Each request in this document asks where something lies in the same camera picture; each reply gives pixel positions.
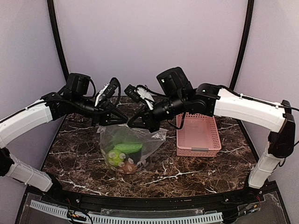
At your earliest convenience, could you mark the right black frame post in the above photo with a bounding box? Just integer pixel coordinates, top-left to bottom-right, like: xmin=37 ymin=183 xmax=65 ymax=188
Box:
xmin=229 ymin=0 xmax=255 ymax=90

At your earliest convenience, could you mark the purple toy eggplant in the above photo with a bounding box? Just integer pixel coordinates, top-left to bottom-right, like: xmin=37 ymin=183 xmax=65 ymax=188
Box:
xmin=128 ymin=151 xmax=146 ymax=166

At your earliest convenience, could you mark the green toy guava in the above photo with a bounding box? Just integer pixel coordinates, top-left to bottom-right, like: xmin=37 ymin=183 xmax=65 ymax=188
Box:
xmin=106 ymin=149 xmax=126 ymax=168

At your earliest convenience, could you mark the left black frame post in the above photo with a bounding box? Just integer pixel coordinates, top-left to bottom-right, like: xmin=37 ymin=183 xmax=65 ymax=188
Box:
xmin=47 ymin=0 xmax=69 ymax=80

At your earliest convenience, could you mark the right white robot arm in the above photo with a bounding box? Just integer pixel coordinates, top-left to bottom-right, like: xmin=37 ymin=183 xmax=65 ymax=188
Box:
xmin=125 ymin=67 xmax=296 ymax=189

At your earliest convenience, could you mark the clear dotted zip bag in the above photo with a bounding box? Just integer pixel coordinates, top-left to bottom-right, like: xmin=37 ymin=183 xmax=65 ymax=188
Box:
xmin=97 ymin=125 xmax=168 ymax=175

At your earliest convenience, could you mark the brown toy potato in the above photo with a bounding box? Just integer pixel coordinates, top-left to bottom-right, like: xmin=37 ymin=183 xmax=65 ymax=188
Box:
xmin=117 ymin=161 xmax=137 ymax=175

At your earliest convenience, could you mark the black front table rail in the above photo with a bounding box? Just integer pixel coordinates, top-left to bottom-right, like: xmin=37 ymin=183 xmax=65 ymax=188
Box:
xmin=35 ymin=181 xmax=283 ymax=213

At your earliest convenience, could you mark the white slotted cable duct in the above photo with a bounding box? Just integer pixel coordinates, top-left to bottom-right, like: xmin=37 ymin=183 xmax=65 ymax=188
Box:
xmin=30 ymin=200 xmax=223 ymax=224

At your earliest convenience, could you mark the green toy bitter gourd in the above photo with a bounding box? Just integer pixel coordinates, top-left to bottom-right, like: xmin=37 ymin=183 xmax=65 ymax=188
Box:
xmin=114 ymin=143 xmax=143 ymax=154

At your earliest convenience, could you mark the pink plastic basket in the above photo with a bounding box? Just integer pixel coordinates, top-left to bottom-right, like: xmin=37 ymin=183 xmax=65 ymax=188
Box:
xmin=176 ymin=113 xmax=221 ymax=157

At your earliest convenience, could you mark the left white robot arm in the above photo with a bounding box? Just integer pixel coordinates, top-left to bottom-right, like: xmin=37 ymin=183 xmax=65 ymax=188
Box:
xmin=0 ymin=73 xmax=128 ymax=192

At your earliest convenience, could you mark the black frame post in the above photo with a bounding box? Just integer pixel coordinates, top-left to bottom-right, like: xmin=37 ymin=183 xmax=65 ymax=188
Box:
xmin=47 ymin=0 xmax=69 ymax=80
xmin=229 ymin=0 xmax=255 ymax=90

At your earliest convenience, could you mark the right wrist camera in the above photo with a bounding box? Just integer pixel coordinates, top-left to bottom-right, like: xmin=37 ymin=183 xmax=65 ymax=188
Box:
xmin=124 ymin=84 xmax=155 ymax=110

